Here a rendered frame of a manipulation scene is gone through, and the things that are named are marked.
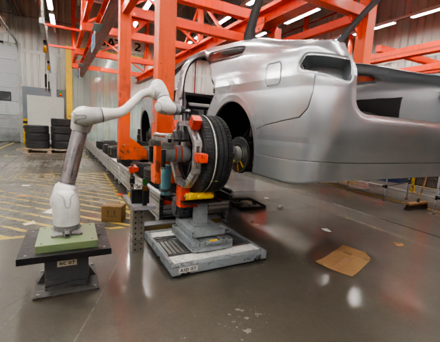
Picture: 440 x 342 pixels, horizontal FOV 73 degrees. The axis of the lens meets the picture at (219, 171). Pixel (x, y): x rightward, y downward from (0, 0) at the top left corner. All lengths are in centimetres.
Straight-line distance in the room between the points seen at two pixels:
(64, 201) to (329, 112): 171
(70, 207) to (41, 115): 1126
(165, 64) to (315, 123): 155
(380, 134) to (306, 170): 51
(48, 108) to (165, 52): 1062
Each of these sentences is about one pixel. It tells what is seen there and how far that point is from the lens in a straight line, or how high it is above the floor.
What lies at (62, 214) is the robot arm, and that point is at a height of 49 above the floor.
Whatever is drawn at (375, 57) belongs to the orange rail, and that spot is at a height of 312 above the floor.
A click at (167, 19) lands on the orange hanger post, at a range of 298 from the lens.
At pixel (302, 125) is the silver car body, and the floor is 112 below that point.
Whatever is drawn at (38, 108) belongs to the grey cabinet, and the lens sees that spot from 1327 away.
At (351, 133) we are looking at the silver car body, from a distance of 196.
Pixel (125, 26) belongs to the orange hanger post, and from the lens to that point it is 490.
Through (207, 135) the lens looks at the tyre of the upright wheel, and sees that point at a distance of 225.
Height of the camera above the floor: 108
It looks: 8 degrees down
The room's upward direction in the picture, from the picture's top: 3 degrees clockwise
